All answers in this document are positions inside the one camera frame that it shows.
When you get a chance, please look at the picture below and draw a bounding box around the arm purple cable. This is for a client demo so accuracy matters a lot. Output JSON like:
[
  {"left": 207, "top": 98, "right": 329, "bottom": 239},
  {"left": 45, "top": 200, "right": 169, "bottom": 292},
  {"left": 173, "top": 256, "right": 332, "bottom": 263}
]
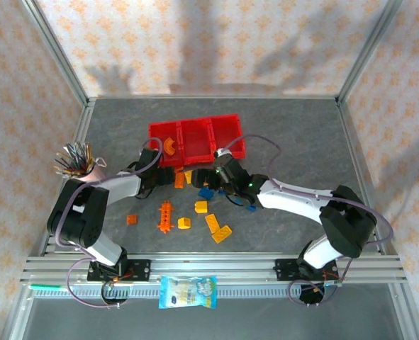
[
  {"left": 218, "top": 133, "right": 395, "bottom": 307},
  {"left": 55, "top": 137, "right": 164, "bottom": 309}
]

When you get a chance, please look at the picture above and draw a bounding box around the aluminium rear rail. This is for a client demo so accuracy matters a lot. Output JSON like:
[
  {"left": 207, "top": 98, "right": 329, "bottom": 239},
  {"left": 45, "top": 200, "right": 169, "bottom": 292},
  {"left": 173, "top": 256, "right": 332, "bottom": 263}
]
[{"left": 87, "top": 93, "right": 340, "bottom": 101}]

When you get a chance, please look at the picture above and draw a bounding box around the blue white snack bag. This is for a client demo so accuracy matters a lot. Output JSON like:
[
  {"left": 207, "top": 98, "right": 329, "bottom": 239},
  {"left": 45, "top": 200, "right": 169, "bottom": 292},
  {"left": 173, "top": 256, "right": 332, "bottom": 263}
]
[{"left": 158, "top": 275, "right": 218, "bottom": 310}]

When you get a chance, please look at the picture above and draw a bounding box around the grey slotted cable duct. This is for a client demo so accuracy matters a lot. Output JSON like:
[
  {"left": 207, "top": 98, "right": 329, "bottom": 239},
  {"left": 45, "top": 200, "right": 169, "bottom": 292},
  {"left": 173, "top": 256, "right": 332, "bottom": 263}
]
[{"left": 67, "top": 284, "right": 339, "bottom": 299}]

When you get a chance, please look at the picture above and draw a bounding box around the left black mount plate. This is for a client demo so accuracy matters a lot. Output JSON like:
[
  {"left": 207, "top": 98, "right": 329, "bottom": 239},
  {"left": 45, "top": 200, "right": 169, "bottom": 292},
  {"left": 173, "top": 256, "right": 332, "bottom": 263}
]
[{"left": 86, "top": 259, "right": 152, "bottom": 283}]

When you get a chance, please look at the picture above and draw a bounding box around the orange toothed lego beam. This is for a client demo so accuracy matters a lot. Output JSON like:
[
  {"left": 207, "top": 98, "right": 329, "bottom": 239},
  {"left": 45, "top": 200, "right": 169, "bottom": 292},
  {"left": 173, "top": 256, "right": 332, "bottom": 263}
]
[{"left": 156, "top": 200, "right": 177, "bottom": 235}]

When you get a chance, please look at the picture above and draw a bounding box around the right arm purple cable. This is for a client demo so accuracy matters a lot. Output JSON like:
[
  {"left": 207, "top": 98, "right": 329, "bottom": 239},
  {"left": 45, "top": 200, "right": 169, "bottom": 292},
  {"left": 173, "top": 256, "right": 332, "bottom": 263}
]
[{"left": 218, "top": 133, "right": 395, "bottom": 307}]

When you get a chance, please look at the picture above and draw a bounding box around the green pen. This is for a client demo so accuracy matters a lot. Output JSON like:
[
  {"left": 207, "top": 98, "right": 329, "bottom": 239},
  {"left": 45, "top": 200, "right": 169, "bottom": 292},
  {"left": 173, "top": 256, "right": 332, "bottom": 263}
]
[{"left": 29, "top": 283, "right": 67, "bottom": 291}]

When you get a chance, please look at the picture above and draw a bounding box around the aluminium lower frame beam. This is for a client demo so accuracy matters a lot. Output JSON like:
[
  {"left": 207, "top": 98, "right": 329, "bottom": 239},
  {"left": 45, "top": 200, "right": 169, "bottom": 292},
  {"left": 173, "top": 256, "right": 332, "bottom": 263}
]
[
  {"left": 389, "top": 283, "right": 419, "bottom": 340},
  {"left": 1, "top": 292, "right": 37, "bottom": 340}
]

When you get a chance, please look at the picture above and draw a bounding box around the aluminium side rail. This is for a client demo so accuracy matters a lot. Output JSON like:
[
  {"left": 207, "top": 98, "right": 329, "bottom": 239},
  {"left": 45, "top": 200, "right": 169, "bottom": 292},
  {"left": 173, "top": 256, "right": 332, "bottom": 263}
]
[
  {"left": 38, "top": 98, "right": 97, "bottom": 256},
  {"left": 336, "top": 98, "right": 398, "bottom": 256}
]

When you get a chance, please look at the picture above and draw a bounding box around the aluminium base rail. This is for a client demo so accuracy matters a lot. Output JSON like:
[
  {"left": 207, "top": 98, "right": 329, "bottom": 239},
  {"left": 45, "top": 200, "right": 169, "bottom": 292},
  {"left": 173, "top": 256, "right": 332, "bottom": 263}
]
[{"left": 19, "top": 252, "right": 408, "bottom": 285}]

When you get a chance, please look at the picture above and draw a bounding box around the red three-compartment container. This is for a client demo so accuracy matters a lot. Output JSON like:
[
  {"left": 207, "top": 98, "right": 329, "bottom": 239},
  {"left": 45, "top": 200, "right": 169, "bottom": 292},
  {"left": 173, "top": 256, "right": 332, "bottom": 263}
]
[{"left": 148, "top": 113, "right": 247, "bottom": 169}]

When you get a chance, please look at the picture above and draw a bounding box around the pink cup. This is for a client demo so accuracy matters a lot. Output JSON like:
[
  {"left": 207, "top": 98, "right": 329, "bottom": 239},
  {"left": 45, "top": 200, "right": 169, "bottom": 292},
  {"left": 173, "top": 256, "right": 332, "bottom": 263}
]
[{"left": 77, "top": 158, "right": 107, "bottom": 184}]

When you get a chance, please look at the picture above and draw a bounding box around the black mount plate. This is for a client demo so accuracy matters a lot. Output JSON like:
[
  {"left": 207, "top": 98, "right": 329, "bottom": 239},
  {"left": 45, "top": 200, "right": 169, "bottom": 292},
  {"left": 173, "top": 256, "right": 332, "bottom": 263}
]
[
  {"left": 86, "top": 259, "right": 152, "bottom": 283},
  {"left": 274, "top": 258, "right": 338, "bottom": 283}
]

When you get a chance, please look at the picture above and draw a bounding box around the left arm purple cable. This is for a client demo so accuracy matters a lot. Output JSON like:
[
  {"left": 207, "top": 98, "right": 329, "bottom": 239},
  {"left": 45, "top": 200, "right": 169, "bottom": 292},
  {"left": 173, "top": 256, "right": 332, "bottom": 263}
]
[{"left": 55, "top": 137, "right": 164, "bottom": 309}]

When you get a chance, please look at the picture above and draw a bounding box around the long yellow lego brick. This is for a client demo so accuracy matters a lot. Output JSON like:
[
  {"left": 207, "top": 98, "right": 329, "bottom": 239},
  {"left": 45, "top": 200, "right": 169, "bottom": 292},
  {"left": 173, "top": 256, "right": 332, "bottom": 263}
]
[{"left": 204, "top": 213, "right": 222, "bottom": 234}]

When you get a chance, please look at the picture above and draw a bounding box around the right black mount plate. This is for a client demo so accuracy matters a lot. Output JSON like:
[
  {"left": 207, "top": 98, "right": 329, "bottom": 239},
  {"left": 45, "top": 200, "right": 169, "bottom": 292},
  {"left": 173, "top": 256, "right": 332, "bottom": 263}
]
[{"left": 274, "top": 258, "right": 338, "bottom": 283}]

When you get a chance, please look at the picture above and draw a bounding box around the aluminium frame post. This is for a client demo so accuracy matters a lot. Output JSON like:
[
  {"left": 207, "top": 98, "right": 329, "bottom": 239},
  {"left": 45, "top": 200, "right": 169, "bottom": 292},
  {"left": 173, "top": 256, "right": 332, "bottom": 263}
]
[
  {"left": 336, "top": 0, "right": 406, "bottom": 107},
  {"left": 20, "top": 0, "right": 91, "bottom": 108}
]

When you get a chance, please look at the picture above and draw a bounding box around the bundle of coloured pens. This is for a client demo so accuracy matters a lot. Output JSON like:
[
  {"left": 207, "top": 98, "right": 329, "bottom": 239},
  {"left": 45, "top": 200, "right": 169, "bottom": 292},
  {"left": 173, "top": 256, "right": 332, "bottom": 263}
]
[{"left": 53, "top": 141, "right": 97, "bottom": 177}]

